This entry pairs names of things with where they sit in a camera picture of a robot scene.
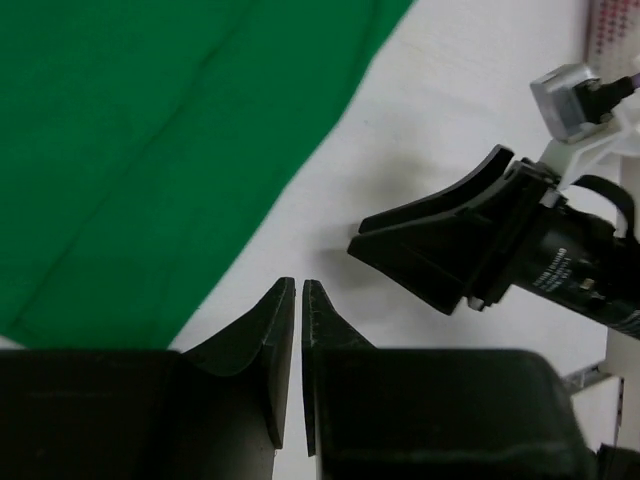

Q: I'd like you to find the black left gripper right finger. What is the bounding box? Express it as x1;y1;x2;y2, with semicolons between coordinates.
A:
301;280;597;479

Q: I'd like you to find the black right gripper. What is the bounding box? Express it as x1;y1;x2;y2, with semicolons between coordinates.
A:
347;145;639;339

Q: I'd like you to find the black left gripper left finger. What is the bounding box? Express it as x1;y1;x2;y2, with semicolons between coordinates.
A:
1;278;295;479

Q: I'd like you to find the green t-shirt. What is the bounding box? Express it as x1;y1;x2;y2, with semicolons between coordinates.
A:
1;1;410;348

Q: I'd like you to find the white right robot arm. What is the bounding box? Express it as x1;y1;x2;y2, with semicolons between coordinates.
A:
348;146;639;338

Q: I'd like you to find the white plastic laundry basket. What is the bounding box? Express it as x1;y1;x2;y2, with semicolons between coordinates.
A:
585;0;640;82

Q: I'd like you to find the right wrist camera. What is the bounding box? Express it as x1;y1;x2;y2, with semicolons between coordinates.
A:
530;63;639;144

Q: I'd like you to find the aluminium rail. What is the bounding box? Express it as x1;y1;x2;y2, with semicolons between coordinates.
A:
563;365;601;395

